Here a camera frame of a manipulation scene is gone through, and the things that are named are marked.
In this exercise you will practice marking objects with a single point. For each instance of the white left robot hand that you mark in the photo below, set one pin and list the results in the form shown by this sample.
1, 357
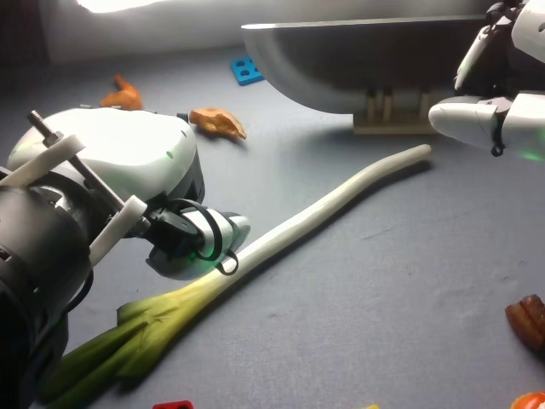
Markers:
136, 149

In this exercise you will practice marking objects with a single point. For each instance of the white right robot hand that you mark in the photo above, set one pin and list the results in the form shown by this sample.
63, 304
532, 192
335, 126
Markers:
464, 115

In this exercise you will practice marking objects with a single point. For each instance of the large steel kitchen knife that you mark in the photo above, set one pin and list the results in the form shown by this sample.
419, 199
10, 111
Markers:
362, 59

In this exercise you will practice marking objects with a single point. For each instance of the long leek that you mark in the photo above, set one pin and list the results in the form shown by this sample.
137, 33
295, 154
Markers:
298, 217

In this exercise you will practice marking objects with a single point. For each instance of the wooden peg rack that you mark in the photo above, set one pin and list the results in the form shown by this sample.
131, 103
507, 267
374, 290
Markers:
396, 123

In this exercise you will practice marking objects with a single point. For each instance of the blue perforated block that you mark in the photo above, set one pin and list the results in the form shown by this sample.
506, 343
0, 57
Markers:
244, 70

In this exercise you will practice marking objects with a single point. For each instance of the orange toy chicken drumstick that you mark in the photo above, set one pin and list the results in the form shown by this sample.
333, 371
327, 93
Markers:
123, 96

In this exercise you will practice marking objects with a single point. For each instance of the orange toy chicken wing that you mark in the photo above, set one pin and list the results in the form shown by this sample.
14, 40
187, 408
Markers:
217, 123

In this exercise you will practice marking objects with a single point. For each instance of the brown toy meat piece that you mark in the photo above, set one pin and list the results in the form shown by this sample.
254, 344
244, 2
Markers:
528, 319

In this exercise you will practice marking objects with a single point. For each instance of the grey table cloth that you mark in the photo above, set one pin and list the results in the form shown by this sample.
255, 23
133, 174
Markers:
340, 298

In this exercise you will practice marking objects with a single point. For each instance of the red toy block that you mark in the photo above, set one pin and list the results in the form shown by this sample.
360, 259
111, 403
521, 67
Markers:
172, 405

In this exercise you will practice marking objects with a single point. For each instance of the orange-red round toy food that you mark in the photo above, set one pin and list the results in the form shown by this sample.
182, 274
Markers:
532, 402

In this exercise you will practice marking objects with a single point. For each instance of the small yellow toy block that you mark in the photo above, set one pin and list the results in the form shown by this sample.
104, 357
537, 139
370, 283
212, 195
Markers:
370, 407

